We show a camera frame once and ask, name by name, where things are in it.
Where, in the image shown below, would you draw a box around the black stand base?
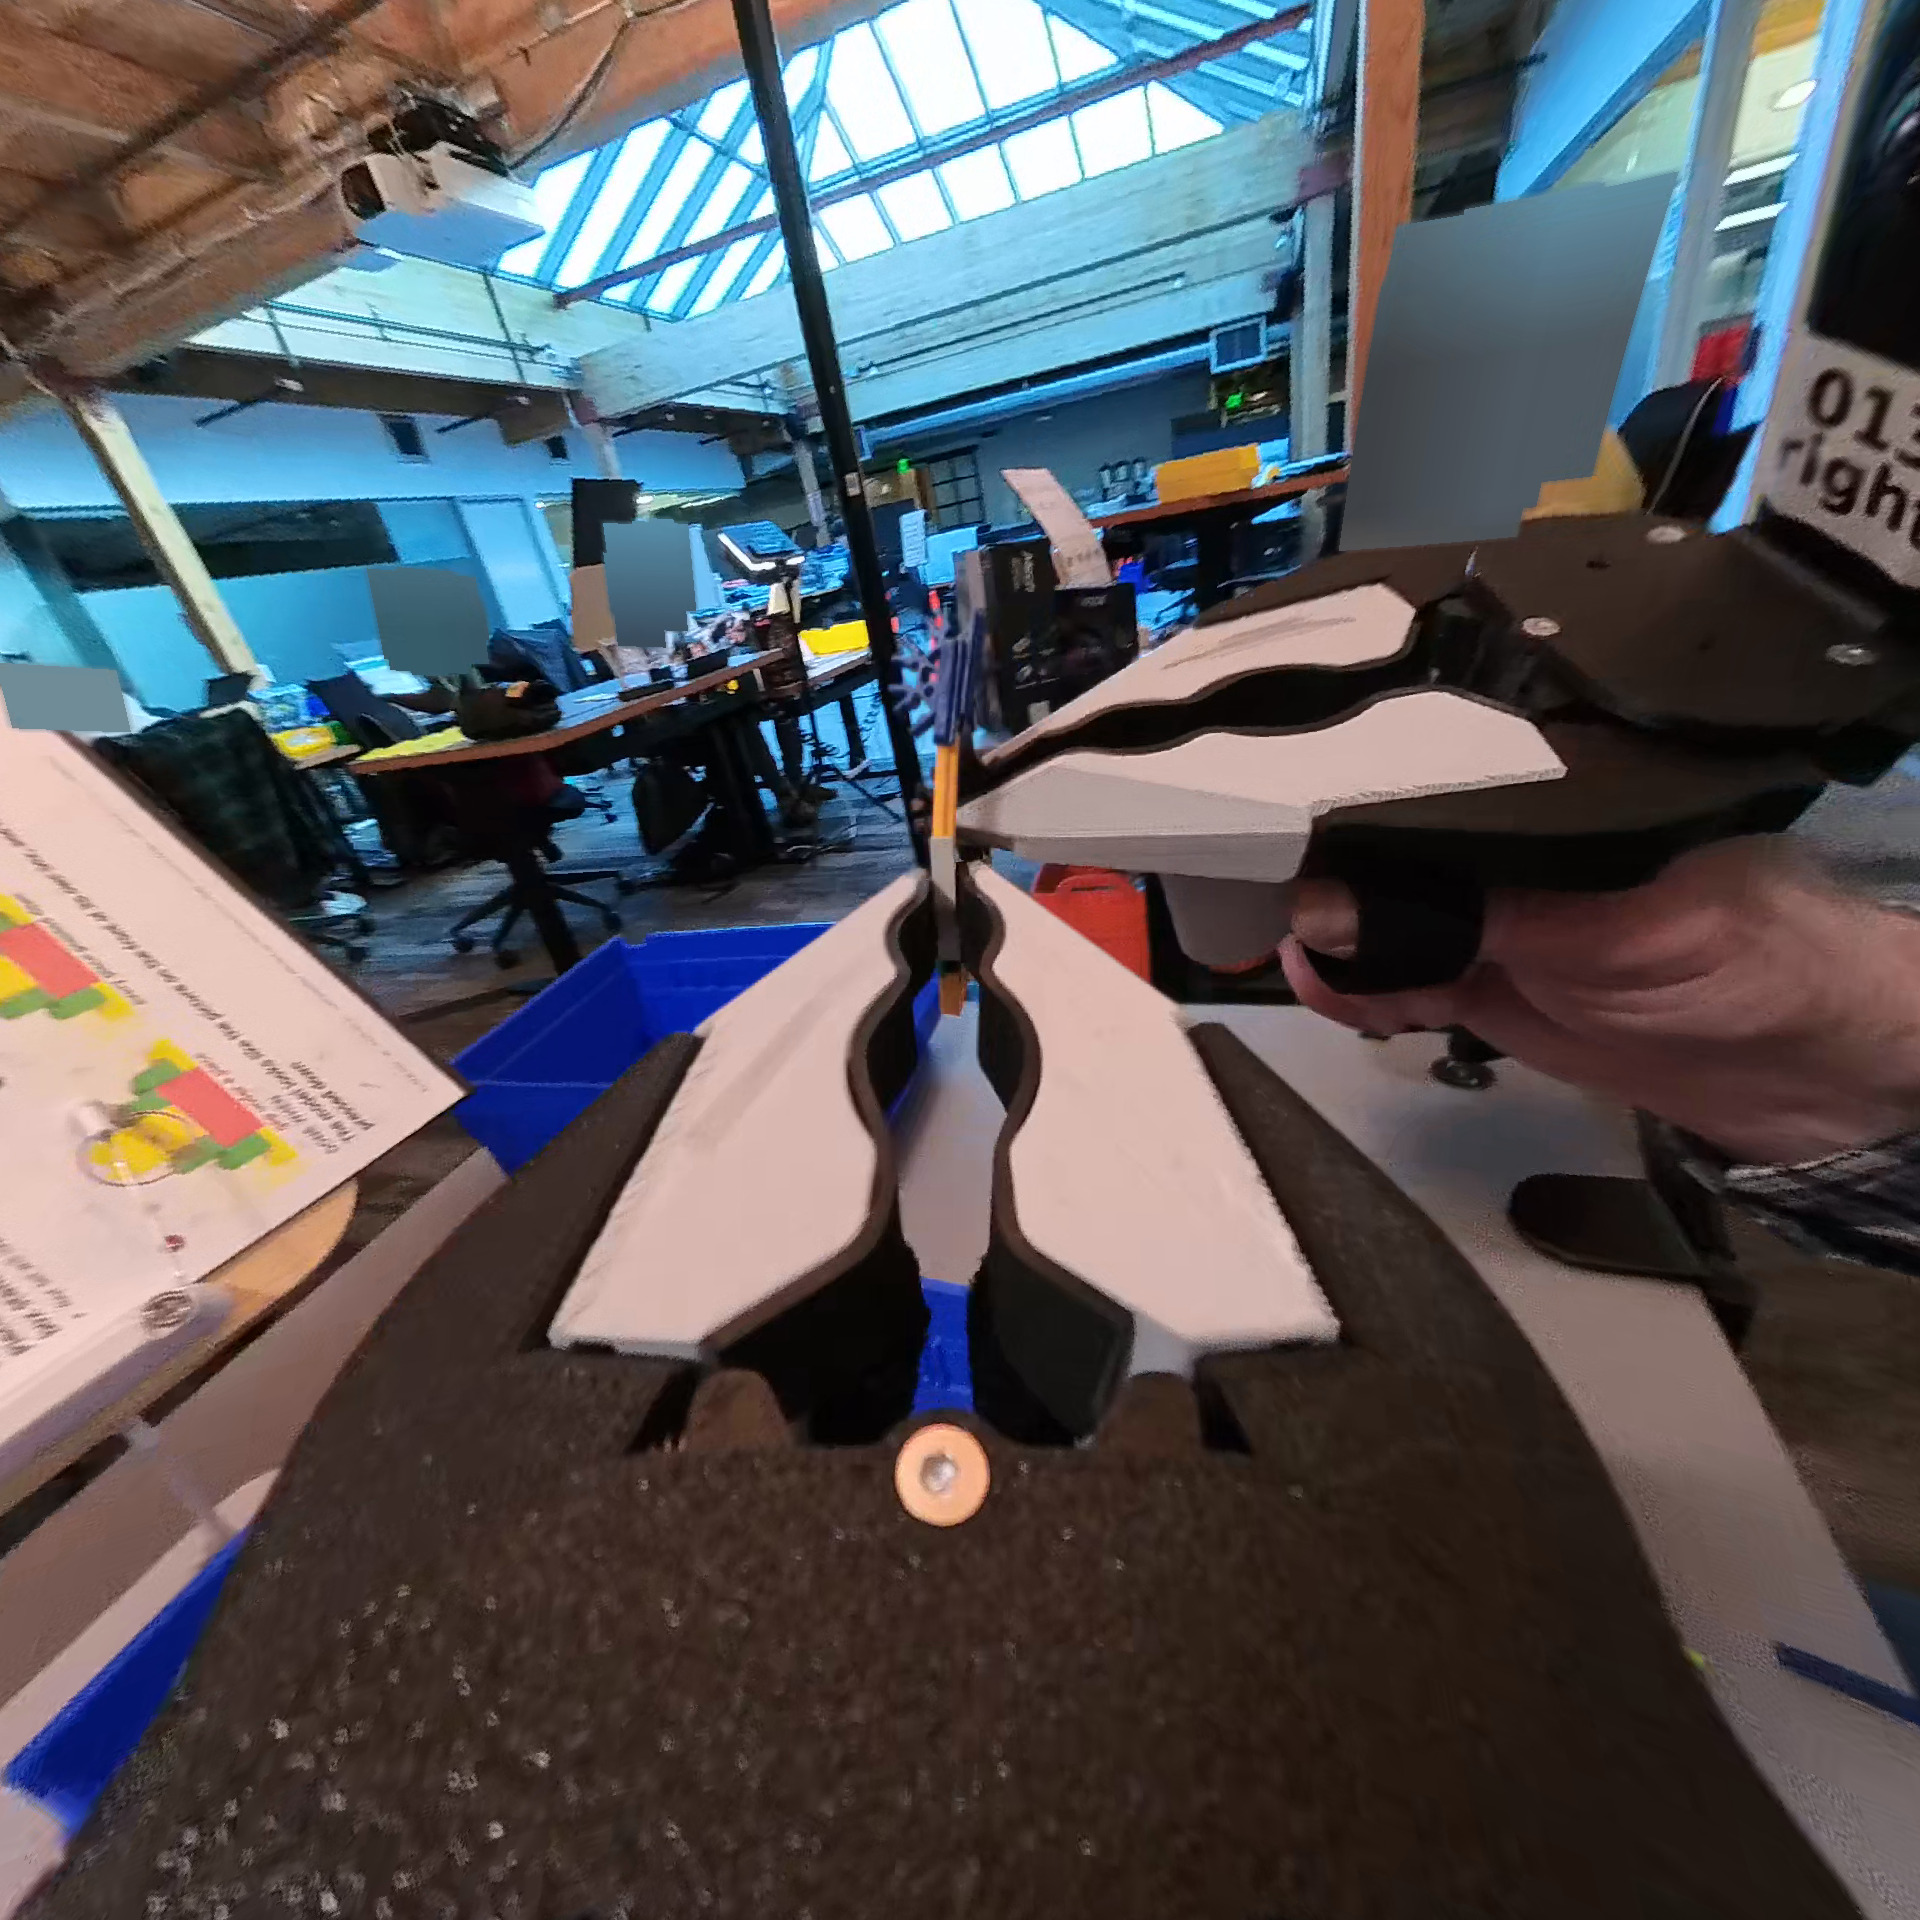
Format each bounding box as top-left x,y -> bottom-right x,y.
1507,1166 -> 1761,1344

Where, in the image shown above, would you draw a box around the building instruction sheet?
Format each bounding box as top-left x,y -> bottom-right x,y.
0,720 -> 470,1480

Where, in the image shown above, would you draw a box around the black metal pole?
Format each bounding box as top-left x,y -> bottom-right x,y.
731,0 -> 929,864

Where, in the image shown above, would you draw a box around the person's right hand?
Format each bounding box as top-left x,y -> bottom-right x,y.
1281,834 -> 1920,1162

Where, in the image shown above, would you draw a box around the blue toy rod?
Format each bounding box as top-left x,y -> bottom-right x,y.
1772,1637 -> 1920,1733

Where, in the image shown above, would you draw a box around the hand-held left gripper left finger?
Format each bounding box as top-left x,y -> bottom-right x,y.
547,872 -> 934,1420

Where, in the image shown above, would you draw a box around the white ceiling projector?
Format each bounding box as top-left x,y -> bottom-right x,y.
333,92 -> 551,275

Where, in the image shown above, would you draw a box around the blue connector orange rod piece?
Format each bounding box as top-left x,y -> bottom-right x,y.
920,581 -> 994,1026

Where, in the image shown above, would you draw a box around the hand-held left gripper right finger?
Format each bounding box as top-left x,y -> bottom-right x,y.
959,872 -> 1346,1420

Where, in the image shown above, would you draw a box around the person's right forearm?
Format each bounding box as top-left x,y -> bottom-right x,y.
1718,1127 -> 1920,1283

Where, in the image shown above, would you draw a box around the red crate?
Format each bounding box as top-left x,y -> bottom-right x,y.
1032,870 -> 1164,983

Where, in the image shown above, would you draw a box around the black product carton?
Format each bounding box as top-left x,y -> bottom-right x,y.
951,537 -> 1146,742

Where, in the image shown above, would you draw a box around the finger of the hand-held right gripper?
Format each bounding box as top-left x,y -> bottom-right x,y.
981,581 -> 1421,769
951,691 -> 1571,887

